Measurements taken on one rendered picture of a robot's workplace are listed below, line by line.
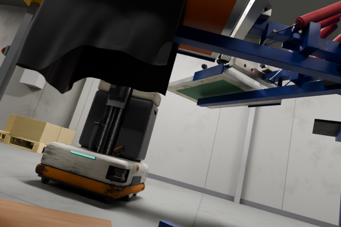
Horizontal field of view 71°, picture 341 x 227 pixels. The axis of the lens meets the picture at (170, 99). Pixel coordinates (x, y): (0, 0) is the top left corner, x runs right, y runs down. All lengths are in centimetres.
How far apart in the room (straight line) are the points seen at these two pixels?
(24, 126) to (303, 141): 433
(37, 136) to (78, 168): 227
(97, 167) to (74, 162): 17
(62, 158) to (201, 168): 281
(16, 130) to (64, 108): 128
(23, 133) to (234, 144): 329
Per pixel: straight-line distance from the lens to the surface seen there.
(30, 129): 404
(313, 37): 117
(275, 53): 112
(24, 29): 138
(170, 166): 424
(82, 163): 172
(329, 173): 457
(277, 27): 119
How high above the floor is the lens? 35
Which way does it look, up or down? 14 degrees up
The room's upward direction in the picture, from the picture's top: 15 degrees clockwise
